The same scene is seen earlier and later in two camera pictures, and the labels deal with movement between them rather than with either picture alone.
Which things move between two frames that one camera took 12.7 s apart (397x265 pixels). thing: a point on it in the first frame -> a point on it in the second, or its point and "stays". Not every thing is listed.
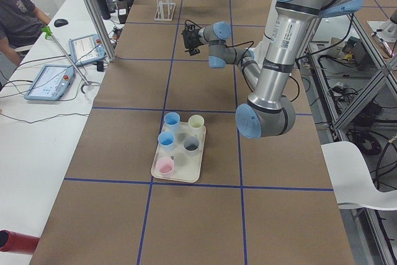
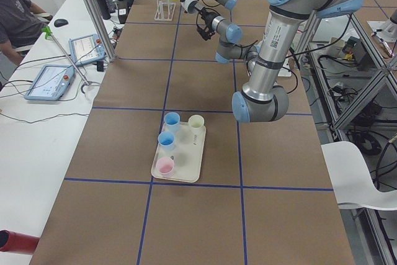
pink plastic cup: x=165 y=166 stays
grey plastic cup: x=191 y=145 -> x=188 y=4
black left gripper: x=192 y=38 -> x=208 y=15
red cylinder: x=14 y=242 stays
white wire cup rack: x=165 y=7 stays
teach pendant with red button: x=52 y=84 stays
